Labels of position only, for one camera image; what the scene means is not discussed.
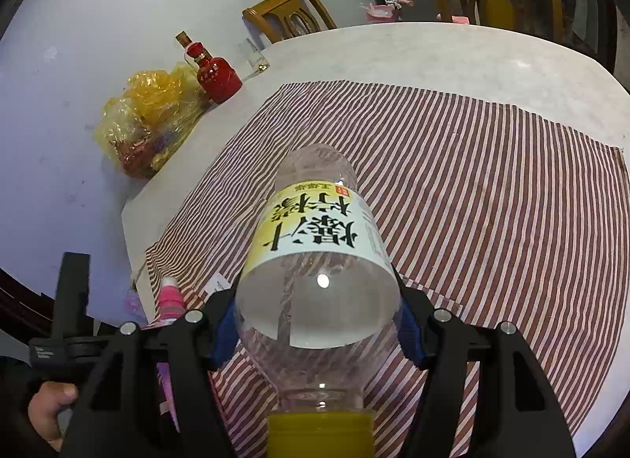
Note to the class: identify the person's left hand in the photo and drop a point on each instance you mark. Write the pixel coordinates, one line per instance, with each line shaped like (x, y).
(49, 409)

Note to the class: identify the pink child's bicycle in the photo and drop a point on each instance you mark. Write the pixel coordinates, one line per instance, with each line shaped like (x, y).
(381, 9)

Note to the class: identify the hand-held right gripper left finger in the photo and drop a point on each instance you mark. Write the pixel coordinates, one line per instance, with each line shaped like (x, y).
(224, 330)

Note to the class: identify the clear glass bottle gold cap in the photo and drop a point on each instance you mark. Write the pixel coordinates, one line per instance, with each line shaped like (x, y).
(184, 44)

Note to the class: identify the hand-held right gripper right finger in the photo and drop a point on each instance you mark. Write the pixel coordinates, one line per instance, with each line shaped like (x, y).
(411, 335)

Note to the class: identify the striped cloth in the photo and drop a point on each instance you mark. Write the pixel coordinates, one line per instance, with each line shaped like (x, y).
(467, 182)

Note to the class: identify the pink drink bottle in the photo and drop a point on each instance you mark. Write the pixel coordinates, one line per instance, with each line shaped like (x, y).
(170, 303)

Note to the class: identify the wooden chair with curved slats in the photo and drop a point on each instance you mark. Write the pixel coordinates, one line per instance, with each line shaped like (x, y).
(275, 5)

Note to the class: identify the small drinking glass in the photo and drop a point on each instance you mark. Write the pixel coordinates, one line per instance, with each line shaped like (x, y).
(253, 57)

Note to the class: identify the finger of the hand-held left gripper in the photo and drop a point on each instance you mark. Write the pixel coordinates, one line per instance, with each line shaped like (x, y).
(155, 350)

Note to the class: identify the clear bottle with yellow label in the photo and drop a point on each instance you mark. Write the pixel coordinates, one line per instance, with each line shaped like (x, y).
(315, 241)

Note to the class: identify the yellow plastic bag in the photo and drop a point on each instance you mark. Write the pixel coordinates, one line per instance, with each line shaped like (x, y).
(147, 113)

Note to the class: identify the red liquor bottle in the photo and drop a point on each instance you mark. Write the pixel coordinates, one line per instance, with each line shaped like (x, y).
(216, 79)

